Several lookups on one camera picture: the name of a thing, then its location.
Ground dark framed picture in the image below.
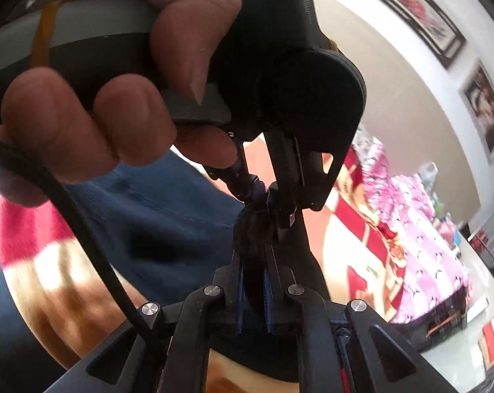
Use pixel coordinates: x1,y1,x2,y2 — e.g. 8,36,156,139
333,0,466,68

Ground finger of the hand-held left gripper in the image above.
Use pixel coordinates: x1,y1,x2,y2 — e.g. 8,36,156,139
206,131,270,209
263,127,348,230

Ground orange red checkered printed blanket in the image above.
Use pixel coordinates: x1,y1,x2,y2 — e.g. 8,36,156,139
0,143,407,393

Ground dark navy pants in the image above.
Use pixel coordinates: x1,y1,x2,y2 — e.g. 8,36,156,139
0,147,333,393

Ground dark bed frame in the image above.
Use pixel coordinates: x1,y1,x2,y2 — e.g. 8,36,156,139
394,287,470,338

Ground black cable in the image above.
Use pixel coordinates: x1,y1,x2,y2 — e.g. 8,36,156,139
0,137,166,361

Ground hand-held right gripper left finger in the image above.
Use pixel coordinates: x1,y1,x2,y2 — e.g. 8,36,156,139
44,250,245,393

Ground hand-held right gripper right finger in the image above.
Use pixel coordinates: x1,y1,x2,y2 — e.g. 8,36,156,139
263,246,452,393

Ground pink printed quilt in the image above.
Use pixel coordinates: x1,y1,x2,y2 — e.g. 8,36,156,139
353,127,470,324

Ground wall poster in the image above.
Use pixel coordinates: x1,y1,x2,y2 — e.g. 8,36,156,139
460,61,494,160

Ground person's left hand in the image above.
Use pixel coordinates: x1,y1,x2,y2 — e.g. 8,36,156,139
0,0,243,207

